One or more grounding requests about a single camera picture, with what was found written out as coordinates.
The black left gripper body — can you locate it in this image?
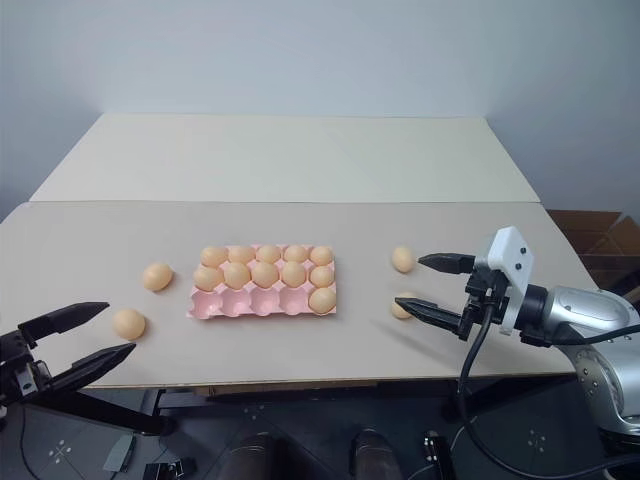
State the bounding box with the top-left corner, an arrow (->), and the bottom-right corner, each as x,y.
0,326 -> 54,408

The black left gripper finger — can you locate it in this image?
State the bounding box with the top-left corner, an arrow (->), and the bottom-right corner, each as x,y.
47,342 -> 138,395
18,301 -> 111,348

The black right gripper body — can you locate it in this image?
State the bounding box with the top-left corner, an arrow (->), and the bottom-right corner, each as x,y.
459,256 -> 513,342

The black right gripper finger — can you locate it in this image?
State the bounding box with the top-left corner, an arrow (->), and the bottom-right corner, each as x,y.
394,297 -> 470,342
416,252 -> 476,276

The pink egg tray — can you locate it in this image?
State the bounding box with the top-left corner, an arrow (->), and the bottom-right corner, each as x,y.
185,243 -> 340,320

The grey flat plate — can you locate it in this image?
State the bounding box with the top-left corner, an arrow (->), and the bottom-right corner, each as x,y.
103,433 -> 137,472

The black clip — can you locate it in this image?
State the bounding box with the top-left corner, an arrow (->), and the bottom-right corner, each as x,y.
143,457 -> 197,480

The brown cardboard box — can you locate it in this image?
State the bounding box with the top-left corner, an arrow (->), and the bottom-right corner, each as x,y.
546,209 -> 640,303

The black block with white dots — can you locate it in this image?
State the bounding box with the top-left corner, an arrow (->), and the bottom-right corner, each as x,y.
422,428 -> 453,480

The dark rounded shape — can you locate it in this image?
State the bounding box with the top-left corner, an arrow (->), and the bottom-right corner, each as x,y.
349,428 -> 403,480
233,431 -> 293,480

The black table frame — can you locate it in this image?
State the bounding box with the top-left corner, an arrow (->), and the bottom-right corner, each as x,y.
47,380 -> 470,437

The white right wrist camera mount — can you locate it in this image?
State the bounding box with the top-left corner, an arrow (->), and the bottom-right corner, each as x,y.
486,225 -> 538,336

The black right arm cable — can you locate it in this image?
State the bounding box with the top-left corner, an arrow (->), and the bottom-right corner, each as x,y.
456,284 -> 640,479

